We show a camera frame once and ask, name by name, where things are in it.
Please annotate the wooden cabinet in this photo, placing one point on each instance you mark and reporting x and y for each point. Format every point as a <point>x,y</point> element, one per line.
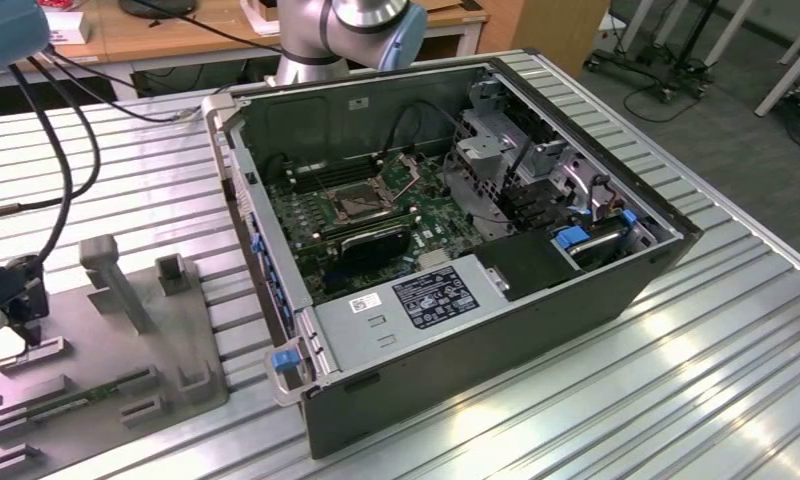
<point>553,30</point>

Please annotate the black grey PC case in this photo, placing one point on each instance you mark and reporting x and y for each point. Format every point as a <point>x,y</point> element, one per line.
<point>473,390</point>

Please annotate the wooden desk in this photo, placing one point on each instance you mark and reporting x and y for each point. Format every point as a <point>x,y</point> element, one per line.
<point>193,35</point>

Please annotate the green motherboard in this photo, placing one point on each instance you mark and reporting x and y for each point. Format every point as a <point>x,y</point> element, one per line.
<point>433,220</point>

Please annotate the small silver heat sink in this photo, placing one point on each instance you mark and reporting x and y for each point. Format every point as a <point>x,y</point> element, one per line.
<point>433,260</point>

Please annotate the white table leg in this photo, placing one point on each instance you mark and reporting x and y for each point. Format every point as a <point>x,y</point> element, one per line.
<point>790,75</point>

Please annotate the black oval fan shroud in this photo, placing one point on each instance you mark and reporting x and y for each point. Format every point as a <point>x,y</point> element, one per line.
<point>373,245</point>

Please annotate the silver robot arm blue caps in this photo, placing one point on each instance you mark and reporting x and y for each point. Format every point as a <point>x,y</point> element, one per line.
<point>319,30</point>

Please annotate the grey power supply with label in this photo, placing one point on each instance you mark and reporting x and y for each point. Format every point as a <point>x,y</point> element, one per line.
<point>353,340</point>

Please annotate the grey metal drive cage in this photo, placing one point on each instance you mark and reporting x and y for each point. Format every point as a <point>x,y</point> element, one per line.
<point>482,150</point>

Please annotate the blue slot latch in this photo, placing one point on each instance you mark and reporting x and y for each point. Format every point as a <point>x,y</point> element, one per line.
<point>254,243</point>

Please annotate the blue disk carrier latch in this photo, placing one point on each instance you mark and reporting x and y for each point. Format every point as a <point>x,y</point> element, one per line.
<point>569,237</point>

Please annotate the green RAM stick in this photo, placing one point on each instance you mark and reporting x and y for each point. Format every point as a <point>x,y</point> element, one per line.
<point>73,400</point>

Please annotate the black plastic drive cover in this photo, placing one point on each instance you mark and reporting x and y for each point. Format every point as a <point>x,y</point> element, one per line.
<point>520,265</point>

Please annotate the small blue clip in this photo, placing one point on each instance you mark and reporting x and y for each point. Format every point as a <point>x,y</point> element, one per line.
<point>626,218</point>

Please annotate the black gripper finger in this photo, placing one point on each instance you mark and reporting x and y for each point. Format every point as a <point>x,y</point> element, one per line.
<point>33,310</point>

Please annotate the black wheeled cart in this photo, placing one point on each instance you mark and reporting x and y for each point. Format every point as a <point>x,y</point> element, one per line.
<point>686,50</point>

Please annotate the white labelled box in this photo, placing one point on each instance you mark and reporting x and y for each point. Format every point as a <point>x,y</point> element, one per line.
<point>66,27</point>

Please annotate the CPU socket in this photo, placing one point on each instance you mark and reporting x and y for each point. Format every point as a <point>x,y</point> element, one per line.
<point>359,205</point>

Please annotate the black monitor base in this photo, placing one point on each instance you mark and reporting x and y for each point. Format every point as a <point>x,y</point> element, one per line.
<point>159,6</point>

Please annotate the RAM slot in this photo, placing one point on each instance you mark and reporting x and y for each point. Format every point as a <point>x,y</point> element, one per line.
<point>338,180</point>
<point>333,166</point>

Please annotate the grey plastic parts rack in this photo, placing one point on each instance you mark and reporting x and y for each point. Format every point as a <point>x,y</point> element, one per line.
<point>106,360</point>

